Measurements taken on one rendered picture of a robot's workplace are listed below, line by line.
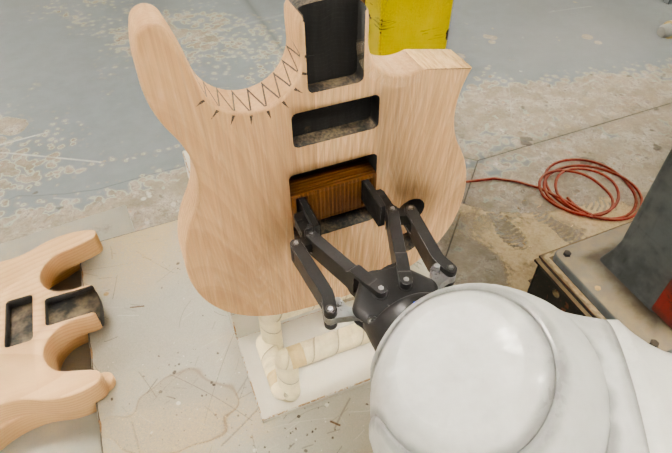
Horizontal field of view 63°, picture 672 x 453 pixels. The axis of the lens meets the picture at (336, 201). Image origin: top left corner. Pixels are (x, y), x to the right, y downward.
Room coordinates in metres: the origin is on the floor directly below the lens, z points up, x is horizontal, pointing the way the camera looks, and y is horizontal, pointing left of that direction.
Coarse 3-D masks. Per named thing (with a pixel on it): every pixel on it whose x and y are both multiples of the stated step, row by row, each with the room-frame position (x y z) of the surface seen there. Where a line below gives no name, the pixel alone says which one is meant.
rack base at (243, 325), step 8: (312, 312) 0.53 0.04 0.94; (232, 320) 0.48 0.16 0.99; (240, 320) 0.49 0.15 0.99; (248, 320) 0.49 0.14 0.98; (256, 320) 0.50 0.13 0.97; (288, 320) 0.52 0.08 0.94; (240, 328) 0.49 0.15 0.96; (248, 328) 0.49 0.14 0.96; (256, 328) 0.50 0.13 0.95; (240, 336) 0.49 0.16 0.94
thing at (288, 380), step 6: (276, 366) 0.38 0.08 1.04; (276, 372) 0.38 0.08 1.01; (282, 372) 0.38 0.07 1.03; (288, 372) 0.38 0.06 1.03; (294, 372) 0.38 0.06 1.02; (282, 378) 0.38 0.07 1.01; (288, 378) 0.38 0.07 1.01; (294, 378) 0.38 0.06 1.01; (282, 384) 0.38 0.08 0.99; (288, 384) 0.38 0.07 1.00; (294, 384) 0.38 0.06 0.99; (282, 390) 0.38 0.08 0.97; (288, 390) 0.38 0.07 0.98; (294, 390) 0.38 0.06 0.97; (300, 390) 0.39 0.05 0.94; (294, 396) 0.38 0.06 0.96
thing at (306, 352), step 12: (324, 336) 0.42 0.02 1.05; (336, 336) 0.42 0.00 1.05; (348, 336) 0.42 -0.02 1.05; (360, 336) 0.42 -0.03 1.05; (288, 348) 0.40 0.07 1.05; (300, 348) 0.40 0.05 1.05; (312, 348) 0.40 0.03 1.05; (324, 348) 0.40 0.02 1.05; (336, 348) 0.40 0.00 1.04; (348, 348) 0.41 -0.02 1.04; (276, 360) 0.39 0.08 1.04; (288, 360) 0.38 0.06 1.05; (300, 360) 0.38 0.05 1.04; (312, 360) 0.39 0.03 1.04
